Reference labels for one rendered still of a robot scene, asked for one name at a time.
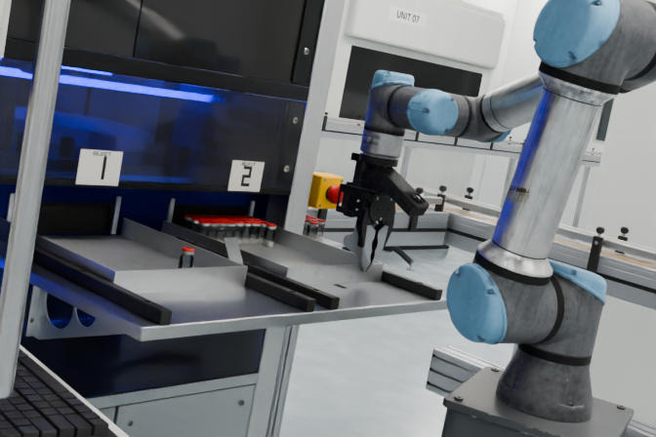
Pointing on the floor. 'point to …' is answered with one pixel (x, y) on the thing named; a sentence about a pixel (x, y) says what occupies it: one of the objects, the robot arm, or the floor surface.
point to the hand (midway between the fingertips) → (368, 265)
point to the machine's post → (290, 205)
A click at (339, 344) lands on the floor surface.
